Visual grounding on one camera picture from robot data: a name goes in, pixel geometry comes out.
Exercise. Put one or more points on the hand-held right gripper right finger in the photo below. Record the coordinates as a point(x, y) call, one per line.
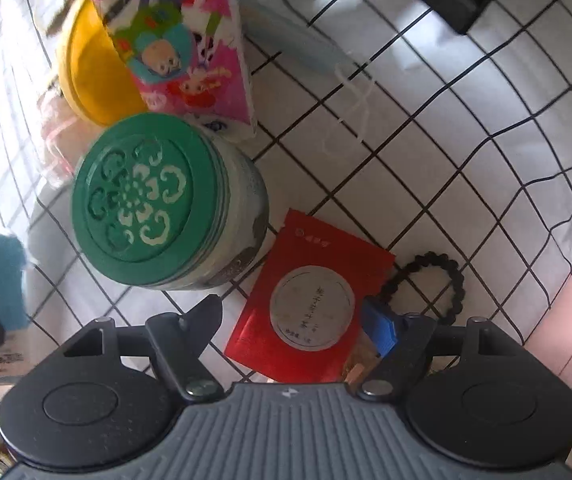
point(378, 325)

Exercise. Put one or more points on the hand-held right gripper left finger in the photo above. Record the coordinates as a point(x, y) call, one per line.
point(206, 317)

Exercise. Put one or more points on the cartoon print tissue packet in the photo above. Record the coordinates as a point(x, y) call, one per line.
point(181, 50)

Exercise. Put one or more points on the blue face mask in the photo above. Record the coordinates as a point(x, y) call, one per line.
point(286, 40)

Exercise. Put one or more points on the wooden clip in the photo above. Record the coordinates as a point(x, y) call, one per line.
point(358, 372)

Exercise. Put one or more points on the red foil tea packet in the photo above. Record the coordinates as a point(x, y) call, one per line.
point(266, 330)

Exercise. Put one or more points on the jar with green patterned lid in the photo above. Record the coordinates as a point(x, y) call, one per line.
point(136, 195)

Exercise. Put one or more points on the white grid tablecloth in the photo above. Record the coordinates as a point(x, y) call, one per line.
point(466, 160)

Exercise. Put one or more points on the clear plastic printed packet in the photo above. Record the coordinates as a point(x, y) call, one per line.
point(56, 130)

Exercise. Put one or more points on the yellow round container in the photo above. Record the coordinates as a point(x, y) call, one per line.
point(88, 70)

